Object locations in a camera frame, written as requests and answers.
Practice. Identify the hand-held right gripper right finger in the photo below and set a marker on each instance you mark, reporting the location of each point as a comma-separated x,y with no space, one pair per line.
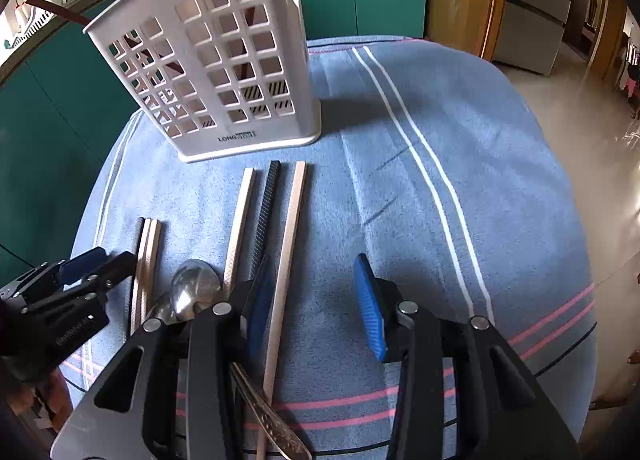
367,310

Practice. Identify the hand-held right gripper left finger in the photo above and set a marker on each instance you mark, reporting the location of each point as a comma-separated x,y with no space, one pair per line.
257,305

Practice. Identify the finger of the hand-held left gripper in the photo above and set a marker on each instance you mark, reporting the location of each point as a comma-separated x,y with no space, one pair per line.
117,267
85,261

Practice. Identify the person's left hand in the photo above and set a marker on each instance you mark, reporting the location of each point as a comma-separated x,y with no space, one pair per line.
52,402

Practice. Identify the small metal spoon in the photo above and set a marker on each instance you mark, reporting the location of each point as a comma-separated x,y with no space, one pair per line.
161,306

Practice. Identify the large metal spoon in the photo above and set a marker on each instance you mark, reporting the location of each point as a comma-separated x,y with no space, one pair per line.
195,285

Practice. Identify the black chopstick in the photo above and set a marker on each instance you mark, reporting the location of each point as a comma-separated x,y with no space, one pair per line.
266,210

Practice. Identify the blue striped towel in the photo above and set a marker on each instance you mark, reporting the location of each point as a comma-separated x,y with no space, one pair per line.
425,190

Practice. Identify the dark red chopstick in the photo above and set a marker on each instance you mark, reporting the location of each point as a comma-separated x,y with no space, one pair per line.
55,7

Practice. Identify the wooden door frame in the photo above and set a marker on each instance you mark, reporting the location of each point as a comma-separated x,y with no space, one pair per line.
607,29

